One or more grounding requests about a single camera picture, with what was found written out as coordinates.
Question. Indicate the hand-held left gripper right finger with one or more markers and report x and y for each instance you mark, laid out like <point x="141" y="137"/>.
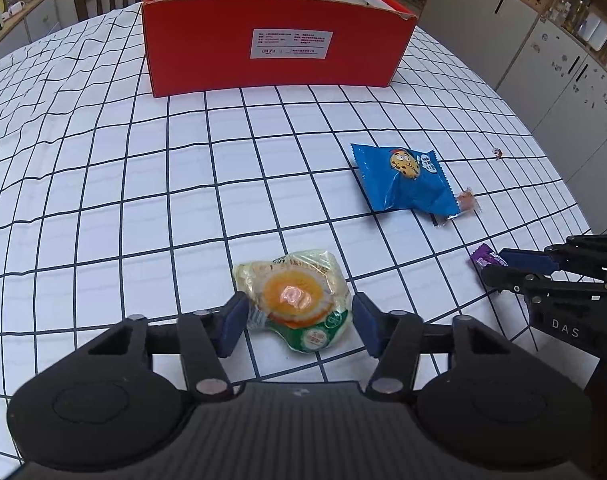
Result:
<point x="368" y="325"/>

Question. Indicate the red cardboard box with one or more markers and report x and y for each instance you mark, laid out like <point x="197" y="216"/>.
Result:
<point x="208" y="60"/>

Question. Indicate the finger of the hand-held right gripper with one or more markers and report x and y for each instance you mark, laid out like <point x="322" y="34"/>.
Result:
<point x="526" y="259"/>
<point x="506" y="279"/>

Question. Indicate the orange wrapped candy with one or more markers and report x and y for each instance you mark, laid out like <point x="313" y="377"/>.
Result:
<point x="468" y="201"/>

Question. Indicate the wooden sideboard with white drawers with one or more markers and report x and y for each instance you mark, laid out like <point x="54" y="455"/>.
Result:
<point x="23" y="25"/>

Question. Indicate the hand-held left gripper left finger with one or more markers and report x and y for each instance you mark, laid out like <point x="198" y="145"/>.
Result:
<point x="233" y="327"/>

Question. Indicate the white stickered cabinet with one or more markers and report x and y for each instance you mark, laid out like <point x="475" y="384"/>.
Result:
<point x="563" y="100"/>

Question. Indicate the small black packet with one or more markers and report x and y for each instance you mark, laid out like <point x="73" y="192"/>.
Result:
<point x="438" y="220"/>

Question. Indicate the checkered white tablecloth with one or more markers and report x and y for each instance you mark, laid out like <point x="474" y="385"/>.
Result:
<point x="108" y="185"/>

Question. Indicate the small brown candy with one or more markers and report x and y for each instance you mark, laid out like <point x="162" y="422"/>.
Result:
<point x="497" y="152"/>

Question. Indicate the purple snack packet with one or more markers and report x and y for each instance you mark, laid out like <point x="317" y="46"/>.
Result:
<point x="486" y="256"/>

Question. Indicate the green yellow pastry packet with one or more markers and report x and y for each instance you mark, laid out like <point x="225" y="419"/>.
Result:
<point x="293" y="295"/>

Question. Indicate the blue cookie packet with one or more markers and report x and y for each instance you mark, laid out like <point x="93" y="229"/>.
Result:
<point x="403" y="185"/>

